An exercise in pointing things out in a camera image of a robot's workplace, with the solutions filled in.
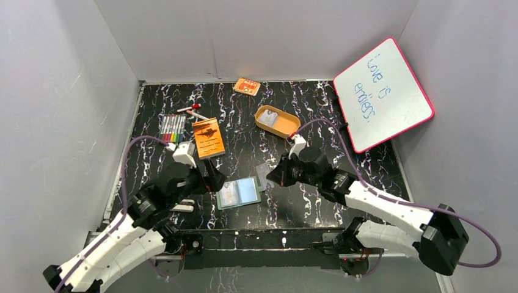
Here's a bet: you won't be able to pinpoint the red capped marker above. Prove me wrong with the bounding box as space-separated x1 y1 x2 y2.
177 103 201 113

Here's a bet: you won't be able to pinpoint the white eraser block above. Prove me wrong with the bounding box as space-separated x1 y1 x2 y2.
170 199 195 212

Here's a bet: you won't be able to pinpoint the white marker pen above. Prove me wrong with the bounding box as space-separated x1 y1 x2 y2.
186 110 208 120

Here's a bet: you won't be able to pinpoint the tan oval tray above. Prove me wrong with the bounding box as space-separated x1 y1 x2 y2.
254 105 301 139

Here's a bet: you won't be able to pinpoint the black aluminium base frame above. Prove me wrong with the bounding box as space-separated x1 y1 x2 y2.
141 228 406 280

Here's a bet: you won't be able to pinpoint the orange paperback book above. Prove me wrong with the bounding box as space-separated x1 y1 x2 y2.
192 118 226 160

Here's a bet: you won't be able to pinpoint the mint green card holder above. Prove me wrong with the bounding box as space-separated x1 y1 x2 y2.
216 176 264 211

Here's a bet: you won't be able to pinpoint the silver VIP card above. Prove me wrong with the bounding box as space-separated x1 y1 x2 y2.
219 181 239 208

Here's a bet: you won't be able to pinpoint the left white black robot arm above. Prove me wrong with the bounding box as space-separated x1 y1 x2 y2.
43 159 227 292

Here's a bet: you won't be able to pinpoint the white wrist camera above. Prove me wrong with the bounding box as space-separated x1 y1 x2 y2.
166 141 197 168
287 134 307 159

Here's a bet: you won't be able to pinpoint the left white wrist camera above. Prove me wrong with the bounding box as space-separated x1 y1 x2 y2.
166 141 197 168

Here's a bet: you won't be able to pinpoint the pink framed whiteboard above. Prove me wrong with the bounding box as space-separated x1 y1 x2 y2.
333 37 435 153

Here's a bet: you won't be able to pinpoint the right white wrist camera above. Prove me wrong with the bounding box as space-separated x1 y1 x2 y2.
287 134 307 159

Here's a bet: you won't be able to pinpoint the pack of coloured markers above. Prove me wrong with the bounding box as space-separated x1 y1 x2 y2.
159 114 186 143

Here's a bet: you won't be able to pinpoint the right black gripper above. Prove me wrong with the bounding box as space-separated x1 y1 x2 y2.
266 152 320 187

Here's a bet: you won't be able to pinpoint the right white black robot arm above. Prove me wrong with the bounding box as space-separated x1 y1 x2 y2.
266 147 469 276

